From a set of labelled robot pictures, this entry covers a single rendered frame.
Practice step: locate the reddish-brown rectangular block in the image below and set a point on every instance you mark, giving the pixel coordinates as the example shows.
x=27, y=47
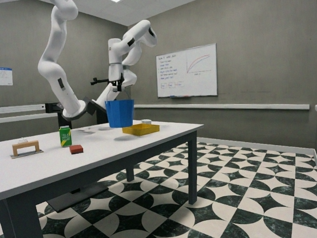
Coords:
x=76, y=149

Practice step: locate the green drink can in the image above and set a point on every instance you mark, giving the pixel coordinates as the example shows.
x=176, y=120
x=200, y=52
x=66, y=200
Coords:
x=65, y=136

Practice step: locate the yellow shallow tray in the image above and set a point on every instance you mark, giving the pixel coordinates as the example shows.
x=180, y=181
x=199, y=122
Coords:
x=141, y=129

